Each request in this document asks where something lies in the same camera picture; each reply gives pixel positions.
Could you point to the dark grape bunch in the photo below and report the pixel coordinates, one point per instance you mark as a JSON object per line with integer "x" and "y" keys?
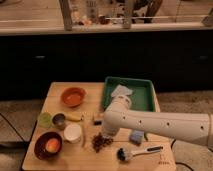
{"x": 99, "y": 142}

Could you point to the light green cup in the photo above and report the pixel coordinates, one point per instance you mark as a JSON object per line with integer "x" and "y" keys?
{"x": 44, "y": 120}

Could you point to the peach fruit in bowl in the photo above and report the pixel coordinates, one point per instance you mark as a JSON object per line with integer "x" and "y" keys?
{"x": 52, "y": 145}

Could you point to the black white dish brush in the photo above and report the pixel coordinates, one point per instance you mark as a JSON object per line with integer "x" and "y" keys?
{"x": 126, "y": 155}

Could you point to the green vegetable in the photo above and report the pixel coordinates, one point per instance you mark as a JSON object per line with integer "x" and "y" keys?
{"x": 146, "y": 136}

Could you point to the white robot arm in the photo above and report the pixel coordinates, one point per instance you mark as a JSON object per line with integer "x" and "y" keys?
{"x": 189, "y": 127}

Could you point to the wooden stick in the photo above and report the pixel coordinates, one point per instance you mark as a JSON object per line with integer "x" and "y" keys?
{"x": 83, "y": 134}

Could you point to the white round container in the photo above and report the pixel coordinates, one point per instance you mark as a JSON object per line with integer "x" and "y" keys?
{"x": 72, "y": 133}

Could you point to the wooden cutting board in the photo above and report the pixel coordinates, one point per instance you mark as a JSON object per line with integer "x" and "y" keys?
{"x": 80, "y": 156}

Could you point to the dark brown bowl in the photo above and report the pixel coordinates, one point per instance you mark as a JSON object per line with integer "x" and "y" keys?
{"x": 39, "y": 149}

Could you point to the green plastic tray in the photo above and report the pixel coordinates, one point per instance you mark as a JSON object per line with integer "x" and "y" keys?
{"x": 142, "y": 96}

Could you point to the small metal cup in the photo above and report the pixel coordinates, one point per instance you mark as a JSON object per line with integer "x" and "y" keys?
{"x": 59, "y": 121}

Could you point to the wooden block eraser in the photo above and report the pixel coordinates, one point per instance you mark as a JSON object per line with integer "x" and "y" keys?
{"x": 97, "y": 119}

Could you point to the orange red bowl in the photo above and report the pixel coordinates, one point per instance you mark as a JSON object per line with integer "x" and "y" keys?
{"x": 73, "y": 96}

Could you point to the white cloth in tray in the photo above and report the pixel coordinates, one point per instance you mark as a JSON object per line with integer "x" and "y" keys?
{"x": 121, "y": 90}

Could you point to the yellow banana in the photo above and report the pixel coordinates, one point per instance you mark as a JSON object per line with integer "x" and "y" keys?
{"x": 72, "y": 117}

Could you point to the blue sponge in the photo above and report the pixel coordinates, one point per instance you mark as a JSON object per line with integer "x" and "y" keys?
{"x": 136, "y": 137}

